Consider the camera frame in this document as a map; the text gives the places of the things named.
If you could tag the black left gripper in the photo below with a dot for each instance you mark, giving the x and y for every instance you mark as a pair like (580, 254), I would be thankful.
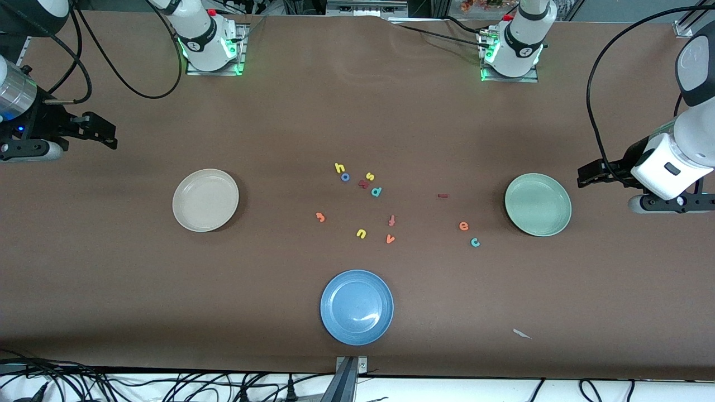
(624, 165)

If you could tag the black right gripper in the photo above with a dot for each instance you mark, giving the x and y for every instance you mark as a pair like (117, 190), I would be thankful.
(40, 123)

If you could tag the yellow foam letter h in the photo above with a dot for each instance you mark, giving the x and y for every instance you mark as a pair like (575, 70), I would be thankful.
(338, 167)

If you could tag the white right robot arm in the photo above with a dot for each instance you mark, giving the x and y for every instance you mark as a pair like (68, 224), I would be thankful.
(201, 33)

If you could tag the green plate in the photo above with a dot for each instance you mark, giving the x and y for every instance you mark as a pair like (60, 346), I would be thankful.
(538, 205)

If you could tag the beige plate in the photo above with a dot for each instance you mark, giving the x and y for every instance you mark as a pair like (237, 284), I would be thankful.
(205, 200)

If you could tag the brown table cover sheet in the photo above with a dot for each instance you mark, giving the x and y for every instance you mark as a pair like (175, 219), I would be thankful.
(111, 268)

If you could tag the white paper scrap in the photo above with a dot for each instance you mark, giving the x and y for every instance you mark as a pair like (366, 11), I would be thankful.
(522, 334)

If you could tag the yellow foam letter u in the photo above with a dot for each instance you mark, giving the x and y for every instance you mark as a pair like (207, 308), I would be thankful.
(363, 235)

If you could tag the blue plate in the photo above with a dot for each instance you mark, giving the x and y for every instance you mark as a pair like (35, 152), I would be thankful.
(357, 307)

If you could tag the grey power strip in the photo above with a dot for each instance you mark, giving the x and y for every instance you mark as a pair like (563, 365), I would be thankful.
(363, 8)

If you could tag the aluminium frame rail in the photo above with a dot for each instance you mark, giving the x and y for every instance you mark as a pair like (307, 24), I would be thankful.
(25, 50)
(682, 28)

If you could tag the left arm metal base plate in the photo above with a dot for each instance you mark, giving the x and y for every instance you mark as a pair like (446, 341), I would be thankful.
(511, 80)

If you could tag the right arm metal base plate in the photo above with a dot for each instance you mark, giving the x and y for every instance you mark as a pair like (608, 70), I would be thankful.
(212, 72)

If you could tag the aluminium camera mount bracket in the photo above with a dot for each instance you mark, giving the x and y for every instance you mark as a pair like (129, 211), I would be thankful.
(349, 385)

